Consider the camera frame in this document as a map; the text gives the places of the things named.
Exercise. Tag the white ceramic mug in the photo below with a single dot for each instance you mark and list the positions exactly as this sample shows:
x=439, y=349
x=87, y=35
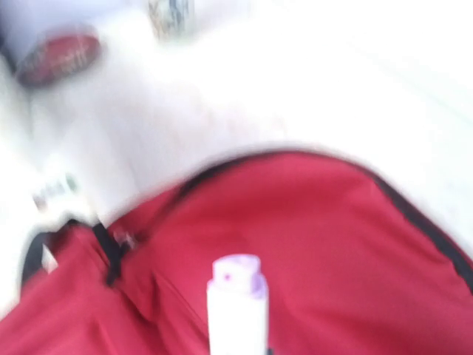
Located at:
x=171, y=18

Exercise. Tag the white marker red cap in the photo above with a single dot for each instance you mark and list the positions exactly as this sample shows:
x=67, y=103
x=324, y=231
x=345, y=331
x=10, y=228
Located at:
x=237, y=306

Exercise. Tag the red patterned dish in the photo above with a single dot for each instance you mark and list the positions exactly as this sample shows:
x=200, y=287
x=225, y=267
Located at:
x=57, y=58

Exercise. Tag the red backpack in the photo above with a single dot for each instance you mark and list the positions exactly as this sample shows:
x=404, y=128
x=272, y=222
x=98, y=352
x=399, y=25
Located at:
x=274, y=253

